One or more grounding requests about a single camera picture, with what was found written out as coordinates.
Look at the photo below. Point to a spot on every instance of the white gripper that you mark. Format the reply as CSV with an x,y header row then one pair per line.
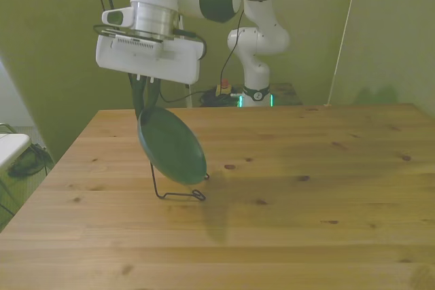
x,y
170,62

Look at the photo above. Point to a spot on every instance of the green round plate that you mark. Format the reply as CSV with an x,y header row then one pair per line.
x,y
173,147

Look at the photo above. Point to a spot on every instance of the red emergency stop button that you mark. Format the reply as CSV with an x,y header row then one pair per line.
x,y
224,83

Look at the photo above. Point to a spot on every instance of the dark bag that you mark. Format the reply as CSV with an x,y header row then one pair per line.
x,y
29,164

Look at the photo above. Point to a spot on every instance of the small wooden side table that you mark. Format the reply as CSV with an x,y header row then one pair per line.
x,y
285,93

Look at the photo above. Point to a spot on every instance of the white folding table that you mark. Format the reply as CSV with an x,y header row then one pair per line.
x,y
12,144

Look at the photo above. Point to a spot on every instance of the flat grey wrist camera box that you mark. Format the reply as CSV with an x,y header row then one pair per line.
x,y
137,44

